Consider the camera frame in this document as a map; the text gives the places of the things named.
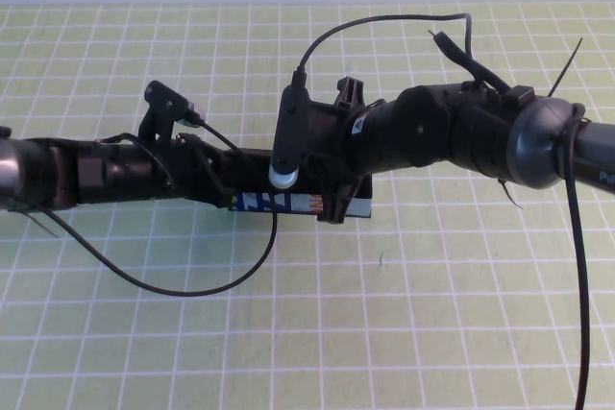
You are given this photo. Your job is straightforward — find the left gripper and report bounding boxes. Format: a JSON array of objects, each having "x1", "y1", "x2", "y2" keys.
[{"x1": 103, "y1": 133, "x2": 242, "y2": 212}]

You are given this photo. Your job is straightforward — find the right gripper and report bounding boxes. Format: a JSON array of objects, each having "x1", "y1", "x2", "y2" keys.
[{"x1": 302, "y1": 75, "x2": 410, "y2": 226}]

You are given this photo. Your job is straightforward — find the black printed glasses case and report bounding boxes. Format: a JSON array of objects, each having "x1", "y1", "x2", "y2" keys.
[{"x1": 227, "y1": 147, "x2": 376, "y2": 220}]

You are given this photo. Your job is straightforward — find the green grid table mat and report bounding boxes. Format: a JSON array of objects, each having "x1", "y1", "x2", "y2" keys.
[{"x1": 0, "y1": 3, "x2": 615, "y2": 410}]

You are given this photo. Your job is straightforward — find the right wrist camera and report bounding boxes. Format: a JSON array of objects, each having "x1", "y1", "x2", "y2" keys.
[{"x1": 267, "y1": 84, "x2": 311, "y2": 189}]

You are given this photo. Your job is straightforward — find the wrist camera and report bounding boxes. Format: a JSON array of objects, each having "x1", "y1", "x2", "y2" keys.
[
  {"x1": 267, "y1": 84, "x2": 311, "y2": 189},
  {"x1": 138, "y1": 79, "x2": 207, "y2": 138}
]

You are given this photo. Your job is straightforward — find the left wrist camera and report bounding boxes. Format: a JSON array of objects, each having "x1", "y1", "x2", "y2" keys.
[{"x1": 138, "y1": 79, "x2": 207, "y2": 138}]

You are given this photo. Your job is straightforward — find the left camera black cable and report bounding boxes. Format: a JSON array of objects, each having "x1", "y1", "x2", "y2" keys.
[{"x1": 45, "y1": 116, "x2": 279, "y2": 298}]

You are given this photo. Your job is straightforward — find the camera black cable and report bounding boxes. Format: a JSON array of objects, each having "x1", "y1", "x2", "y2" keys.
[
  {"x1": 45, "y1": 116, "x2": 279, "y2": 298},
  {"x1": 291, "y1": 12, "x2": 597, "y2": 410}
]

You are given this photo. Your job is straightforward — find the right camera black cable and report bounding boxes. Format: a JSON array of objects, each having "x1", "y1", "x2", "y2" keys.
[{"x1": 291, "y1": 12, "x2": 597, "y2": 410}]

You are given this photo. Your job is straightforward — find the black cable tie tail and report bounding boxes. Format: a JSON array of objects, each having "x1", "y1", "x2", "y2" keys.
[
  {"x1": 496, "y1": 178, "x2": 526, "y2": 212},
  {"x1": 546, "y1": 36, "x2": 585, "y2": 100},
  {"x1": 17, "y1": 209, "x2": 62, "y2": 239}
]

